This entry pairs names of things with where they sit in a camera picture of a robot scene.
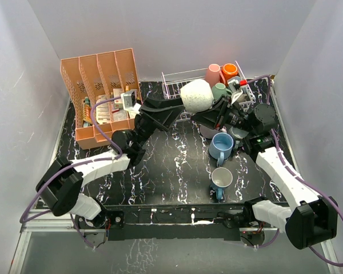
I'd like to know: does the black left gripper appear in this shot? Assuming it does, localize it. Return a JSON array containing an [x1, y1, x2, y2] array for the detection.
[[133, 97, 185, 149]]

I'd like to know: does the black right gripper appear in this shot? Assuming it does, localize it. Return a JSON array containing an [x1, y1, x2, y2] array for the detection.
[[191, 95, 255, 134]]

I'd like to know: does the teal green cup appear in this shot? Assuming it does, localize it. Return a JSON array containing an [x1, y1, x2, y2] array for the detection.
[[212, 83, 232, 100]]

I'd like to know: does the cream speckled mug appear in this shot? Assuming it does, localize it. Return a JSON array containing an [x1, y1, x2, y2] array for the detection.
[[180, 79, 214, 114]]

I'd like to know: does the pink mug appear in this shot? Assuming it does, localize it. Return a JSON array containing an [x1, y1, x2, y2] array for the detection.
[[204, 63, 222, 87]]

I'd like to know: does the light blue mug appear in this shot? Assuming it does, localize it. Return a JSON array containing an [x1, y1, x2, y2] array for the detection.
[[208, 132, 234, 167]]

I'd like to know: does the orange mug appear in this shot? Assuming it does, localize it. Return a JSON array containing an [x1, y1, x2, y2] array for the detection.
[[221, 63, 239, 83]]

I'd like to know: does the white mug blue handle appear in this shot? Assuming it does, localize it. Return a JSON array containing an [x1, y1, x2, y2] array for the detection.
[[211, 167, 233, 200]]

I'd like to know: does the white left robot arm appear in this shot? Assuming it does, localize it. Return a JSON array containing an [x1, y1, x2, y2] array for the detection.
[[36, 96, 184, 228]]

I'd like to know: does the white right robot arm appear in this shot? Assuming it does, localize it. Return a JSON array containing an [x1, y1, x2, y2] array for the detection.
[[189, 95, 338, 249]]

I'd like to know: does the lavender wide mug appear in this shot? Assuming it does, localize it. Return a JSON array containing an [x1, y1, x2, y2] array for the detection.
[[200, 125, 227, 139]]

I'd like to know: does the dark grey-green mug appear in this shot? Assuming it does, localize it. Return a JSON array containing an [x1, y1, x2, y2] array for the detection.
[[228, 127, 248, 151]]

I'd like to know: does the white red medicine box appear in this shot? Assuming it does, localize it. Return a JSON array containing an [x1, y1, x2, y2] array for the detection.
[[113, 88, 123, 109]]

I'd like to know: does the white blister pack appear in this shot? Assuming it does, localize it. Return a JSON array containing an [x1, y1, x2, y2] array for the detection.
[[95, 94, 111, 124]]

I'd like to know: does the orange medicine box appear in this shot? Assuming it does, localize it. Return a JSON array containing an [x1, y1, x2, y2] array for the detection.
[[82, 104, 93, 124]]

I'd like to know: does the peach plastic file organizer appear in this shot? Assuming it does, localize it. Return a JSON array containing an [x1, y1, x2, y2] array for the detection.
[[60, 49, 142, 150]]

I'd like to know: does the white wire dish rack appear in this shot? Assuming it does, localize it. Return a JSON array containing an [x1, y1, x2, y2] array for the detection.
[[161, 68, 256, 112]]

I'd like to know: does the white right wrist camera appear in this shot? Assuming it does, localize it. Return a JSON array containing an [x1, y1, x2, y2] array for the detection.
[[228, 79, 248, 102]]

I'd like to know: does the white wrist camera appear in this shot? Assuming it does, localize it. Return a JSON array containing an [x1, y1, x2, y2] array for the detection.
[[228, 79, 248, 102], [121, 89, 141, 114]]

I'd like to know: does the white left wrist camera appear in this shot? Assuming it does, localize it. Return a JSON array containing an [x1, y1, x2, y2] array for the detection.
[[121, 89, 141, 114]]

